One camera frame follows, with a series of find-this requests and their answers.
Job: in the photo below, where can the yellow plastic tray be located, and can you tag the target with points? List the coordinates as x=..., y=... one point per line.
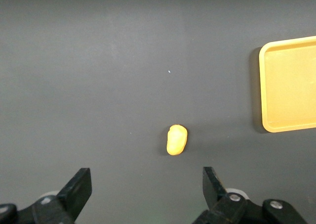
x=290, y=85

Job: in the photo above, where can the yellow potato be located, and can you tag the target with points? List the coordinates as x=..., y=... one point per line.
x=176, y=140

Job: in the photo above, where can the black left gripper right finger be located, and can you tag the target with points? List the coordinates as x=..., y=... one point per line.
x=214, y=192

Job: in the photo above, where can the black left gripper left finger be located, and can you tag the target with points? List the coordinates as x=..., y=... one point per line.
x=74, y=194

